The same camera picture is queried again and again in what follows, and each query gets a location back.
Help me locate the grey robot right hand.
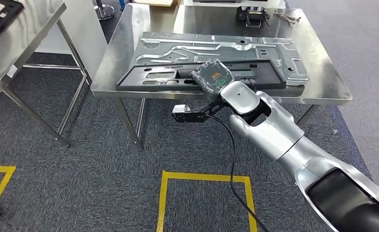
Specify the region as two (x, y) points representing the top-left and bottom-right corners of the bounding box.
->
(190, 58), (236, 99)

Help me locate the black plastic panel part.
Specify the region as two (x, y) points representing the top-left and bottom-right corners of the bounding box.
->
(0, 0), (25, 49)
(116, 60), (286, 92)

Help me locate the stainless steel workbench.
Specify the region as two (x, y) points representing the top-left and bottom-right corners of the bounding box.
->
(90, 3), (353, 151)

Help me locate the grey stamped metal panel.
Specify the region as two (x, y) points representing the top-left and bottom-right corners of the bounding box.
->
(130, 31), (310, 87)

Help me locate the black remote controller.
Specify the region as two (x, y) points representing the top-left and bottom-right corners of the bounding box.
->
(235, 5), (271, 28)

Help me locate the white desk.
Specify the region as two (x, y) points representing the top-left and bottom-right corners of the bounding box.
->
(182, 0), (286, 9)

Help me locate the open cardboard box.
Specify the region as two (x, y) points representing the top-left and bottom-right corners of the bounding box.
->
(133, 0), (174, 7)

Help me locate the yellow floor tape square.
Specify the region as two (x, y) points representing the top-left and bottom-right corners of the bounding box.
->
(0, 165), (16, 214)
(156, 170), (259, 232)

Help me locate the stainless steel side table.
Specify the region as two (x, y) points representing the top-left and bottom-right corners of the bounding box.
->
(0, 0), (92, 148)

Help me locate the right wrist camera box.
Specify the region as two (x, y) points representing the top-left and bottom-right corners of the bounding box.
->
(171, 104), (224, 124)

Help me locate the black right camera cable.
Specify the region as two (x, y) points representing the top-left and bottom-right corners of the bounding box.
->
(205, 114), (270, 232)

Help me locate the loose wire bundle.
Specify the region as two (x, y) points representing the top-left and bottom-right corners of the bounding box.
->
(274, 9), (302, 25)

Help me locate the chrome stanchion post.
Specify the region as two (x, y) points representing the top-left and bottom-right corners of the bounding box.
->
(93, 0), (115, 21)

